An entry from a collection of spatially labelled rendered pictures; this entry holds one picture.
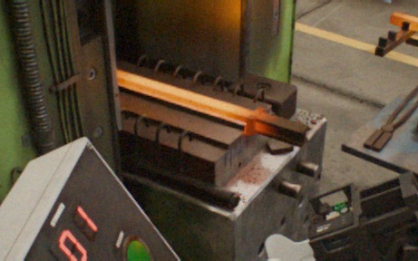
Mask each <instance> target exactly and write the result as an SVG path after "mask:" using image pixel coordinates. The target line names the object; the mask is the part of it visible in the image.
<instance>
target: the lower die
mask: <svg viewBox="0 0 418 261"><path fill-rule="evenodd" d="M116 70H119V71H122V72H127V73H131V74H135V75H138V76H141V77H145V78H148V80H151V81H154V82H160V83H163V84H167V85H169V86H172V87H177V88H180V89H182V90H186V91H189V92H195V93H198V94H201V96H204V97H209V98H211V99H214V100H218V101H221V102H226V103H230V104H233V105H236V106H239V107H243V108H246V109H250V110H252V111H254V110H255V109H256V108H257V107H262V108H265V113H267V114H271V105H269V104H266V103H263V102H260V101H257V103H254V102H253V100H250V99H248V98H244V97H240V96H238V95H237V94H236V97H232V93H231V92H224V91H222V90H218V89H215V91H213V90H212V87H208V86H205V85H202V84H198V83H196V85H193V84H192V82H189V81H186V80H182V78H180V77H177V78H172V75H169V74H166V73H163V72H158V73H155V72H154V71H153V70H151V69H147V68H144V67H141V66H139V68H136V65H134V64H131V63H126V62H125V61H122V60H118V59H116ZM118 91H119V102H120V108H121V107H124V108H126V109H127V110H128V112H129V119H125V111H121V123H122V130H120V131H118V137H119V144H120V147H121V150H124V151H127V152H129V153H131V154H134V153H135V141H134V123H135V121H136V120H137V118H138V117H139V116H142V115H147V116H148V118H149V122H150V126H149V127H146V120H145V119H142V120H141V121H139V123H138V142H139V152H140V153H141V156H142V157H143V158H145V159H147V160H152V161H154V163H155V160H156V145H155V132H156V130H157V129H158V127H159V126H160V124H161V123H163V122H165V121H166V122H167V123H168V124H169V125H170V133H167V127H166V125H165V126H163V127H162V130H161V131H160V158H161V160H162V165H163V166H165V167H167V168H170V169H175V170H178V168H179V153H178V141H179V137H180V135H181V133H182V132H184V131H185V130H190V131H192V134H193V141H189V135H188V133H186V134H185V135H184V137H183V139H182V143H181V150H182V167H183V169H184V172H185V173H186V174H189V175H191V176H194V177H197V178H199V179H201V180H203V181H206V182H209V183H212V184H215V185H218V186H220V187H222V186H223V185H224V184H226V183H227V182H228V181H229V179H230V178H231V177H232V176H233V175H234V174H235V173H236V172H237V171H238V170H239V169H242V168H243V166H244V165H245V164H246V163H247V161H248V160H250V159H251V158H252V157H253V156H254V155H255V154H256V153H257V152H258V151H260V150H261V149H262V148H263V147H264V145H265V144H266V143H267V141H269V138H268V137H265V136H262V135H259V134H256V133H255V134H254V135H253V136H249V135H247V123H246V122H243V121H237V120H234V119H231V118H229V117H224V116H221V115H218V114H216V113H213V111H206V110H203V109H201V108H198V107H195V106H192V105H188V104H185V103H182V102H179V101H174V100H170V99H167V98H164V97H161V96H159V94H155V93H151V92H146V91H144V90H140V89H137V88H133V87H131V86H128V85H125V84H121V83H118ZM239 162H240V163H242V165H240V167H238V164H239Z"/></svg>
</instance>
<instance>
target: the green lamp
mask: <svg viewBox="0 0 418 261"><path fill-rule="evenodd" d="M128 259H129V261H151V258H150V255H149V253H148V251H147V249H146V248H145V247H144V245H143V244H142V243H140V242H138V241H132V242H130V244H129V248H128Z"/></svg>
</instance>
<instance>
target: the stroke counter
mask: <svg viewBox="0 0 418 261"><path fill-rule="evenodd" d="M78 211H80V213H81V214H82V215H83V217H84V218H85V220H84V222H83V225H82V226H81V225H80V224H79V223H78V222H77V221H76V219H75V218H76V216H77V214H78ZM72 218H73V220H72V222H73V223H75V225H76V226H77V227H78V228H79V229H80V230H81V231H82V229H83V234H84V235H85V237H86V238H87V239H88V240H89V241H90V242H92V241H94V239H95V238H96V235H97V232H96V228H97V227H96V226H95V225H94V224H93V222H92V221H91V220H90V219H89V218H88V219H86V218H87V217H86V215H85V214H84V213H83V211H82V209H81V208H80V207H79V208H77V207H76V209H75V211H74V213H73V214H72ZM87 222H88V223H89V224H90V225H92V227H93V228H94V230H95V231H94V233H93V235H92V238H90V237H89V236H88V235H87V234H86V233H85V231H84V229H85V227H86V224H87ZM66 235H67V236H68V237H69V238H70V239H71V240H72V241H73V247H72V249H71V251H70V252H69V251H68V249H67V248H66V247H65V246H64V244H63V242H64V240H65V237H66ZM60 241H61V242H62V244H61V248H62V249H63V250H64V251H65V253H66V254H67V255H68V256H69V255H70V254H71V259H72V261H78V260H77V259H76V258H75V256H73V252H75V250H76V248H77V247H79V249H80V250H81V251H82V252H83V253H84V255H83V259H82V261H85V259H86V257H87V256H86V255H85V253H86V252H85V250H84V249H83V248H82V247H81V245H80V243H79V242H78V243H77V244H76V241H77V240H76V239H75V238H73V236H72V235H71V234H70V233H69V232H68V231H67V233H66V232H65V231H64V232H63V235H62V237H61V239H60Z"/></svg>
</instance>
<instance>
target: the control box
mask: <svg viewBox="0 0 418 261"><path fill-rule="evenodd" d="M76 207H77V208H79V207H80V208H81V209H82V211H83V213H84V214H85V215H86V217H87V218H86V219H88V218H89V219H90V220H91V221H92V222H93V224H94V225H95V226H96V227H97V228H96V232H97V235H96V238H95V239H94V241H92V242H90V241H89V240H88V239H87V238H86V237H85V235H84V234H83V229H82V231H81V230H80V229H79V228H78V227H77V226H76V225H75V223H73V222H72V220H73V218H72V214H73V213H74V211H75V209H76ZM64 231H65V232H66V233H67V231H68V232H69V233H70V234H71V235H72V236H73V238H75V239H76V240H77V241H76V244H77V243H78V242H79V243H80V245H81V247H82V248H83V249H84V250H85V252H86V253H85V255H86V256H87V257H86V259H85V261H129V259H128V248H129V244H130V242H132V241H138V242H140V243H142V244H143V245H144V247H145V248H146V249H147V251H148V253H149V255H150V258H151V261H181V260H180V259H179V258H178V256H177V255H176V254H175V252H173V251H172V250H171V248H170V246H169V244H168V243H167V242H166V241H165V239H164V238H163V237H162V235H161V234H160V232H159V231H158V230H156V227H155V226H153V225H152V223H151V222H150V220H149V219H148V218H147V216H146V215H145V214H144V211H143V210H142V209H141V208H140V207H139V206H138V205H137V203H136V202H135V201H134V199H133V198H132V197H131V194H130V193H129V192H128V190H127V189H126V188H125V187H124V186H123V185H122V184H121V182H120V181H119V180H118V178H117V177H116V176H115V174H114V173H113V172H112V170H111V169H110V167H109V166H108V165H106V164H105V161H104V160H103V159H102V157H101V156H100V154H99V153H98V152H97V150H96V149H95V148H94V147H93V145H92V144H91V142H90V141H88V140H87V138H85V137H83V138H80V139H78V140H76V141H73V142H71V143H68V144H66V145H64V147H62V148H60V149H58V150H54V151H52V152H50V153H48V154H45V155H43V156H42V157H39V158H37V159H33V160H31V161H30V163H29V164H28V166H27V167H26V169H24V171H23V173H22V174H21V176H20V177H19V180H17V182H16V183H15V185H14V187H13V188H12V190H11V191H10V193H9V194H7V197H6V198H5V200H4V202H3V204H2V205H1V207H0V261H72V259H71V254H70V255H69V256H68V255H67V254H66V253H65V251H64V250H63V249H62V248H61V244H62V242H61V241H60V239H61V237H62V235H63V232H64Z"/></svg>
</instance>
